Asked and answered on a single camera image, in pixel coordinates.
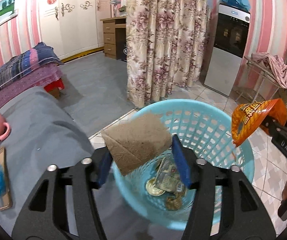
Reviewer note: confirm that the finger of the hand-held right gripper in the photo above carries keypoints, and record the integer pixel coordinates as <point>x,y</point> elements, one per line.
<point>273,127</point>

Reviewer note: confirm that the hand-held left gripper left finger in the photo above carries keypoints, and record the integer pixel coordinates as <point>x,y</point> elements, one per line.
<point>103,170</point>

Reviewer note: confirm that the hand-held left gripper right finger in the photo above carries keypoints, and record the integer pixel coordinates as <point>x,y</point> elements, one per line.
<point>181,162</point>

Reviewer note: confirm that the silver snack wrapper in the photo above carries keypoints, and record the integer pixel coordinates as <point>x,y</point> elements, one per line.
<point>168,180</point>

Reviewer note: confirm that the orange snack bag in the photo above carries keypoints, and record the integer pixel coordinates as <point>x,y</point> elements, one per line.
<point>246,115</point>

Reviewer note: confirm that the cream round lid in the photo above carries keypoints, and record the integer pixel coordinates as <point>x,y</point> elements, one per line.
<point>154,190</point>

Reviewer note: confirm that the turquoise plastic basket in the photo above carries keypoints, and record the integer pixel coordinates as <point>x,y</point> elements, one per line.
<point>203,130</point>

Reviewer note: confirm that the brown cardboard tube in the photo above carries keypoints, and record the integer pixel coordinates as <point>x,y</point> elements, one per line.
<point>136,140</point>

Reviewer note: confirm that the metal rack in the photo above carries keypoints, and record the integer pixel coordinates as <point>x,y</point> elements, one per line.
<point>260,90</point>

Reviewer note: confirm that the pink cloth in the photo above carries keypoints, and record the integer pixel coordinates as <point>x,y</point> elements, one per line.
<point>281,70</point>

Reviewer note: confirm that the cardboard box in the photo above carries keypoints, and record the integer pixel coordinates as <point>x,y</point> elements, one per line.
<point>55,93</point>

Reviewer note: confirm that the tan phone case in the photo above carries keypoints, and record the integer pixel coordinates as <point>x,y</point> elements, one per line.
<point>1,156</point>

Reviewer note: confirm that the floral and blue curtain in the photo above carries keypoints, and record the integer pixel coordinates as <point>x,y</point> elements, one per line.
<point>163,55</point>

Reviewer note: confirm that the purple dotted bed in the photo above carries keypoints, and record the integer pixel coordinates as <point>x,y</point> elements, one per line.
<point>26,85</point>

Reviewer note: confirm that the black box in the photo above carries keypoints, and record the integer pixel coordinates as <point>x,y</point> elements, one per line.
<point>121,51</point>

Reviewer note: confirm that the wooden desk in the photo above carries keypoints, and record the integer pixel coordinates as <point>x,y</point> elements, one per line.
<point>109,37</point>

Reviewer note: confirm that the patchwork quilt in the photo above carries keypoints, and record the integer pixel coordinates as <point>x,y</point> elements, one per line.
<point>16,65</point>

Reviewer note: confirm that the white wardrobe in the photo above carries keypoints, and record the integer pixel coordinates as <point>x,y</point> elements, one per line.
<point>83,30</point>

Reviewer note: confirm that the desk lamp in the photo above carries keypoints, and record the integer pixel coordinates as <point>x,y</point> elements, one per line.
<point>115,2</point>

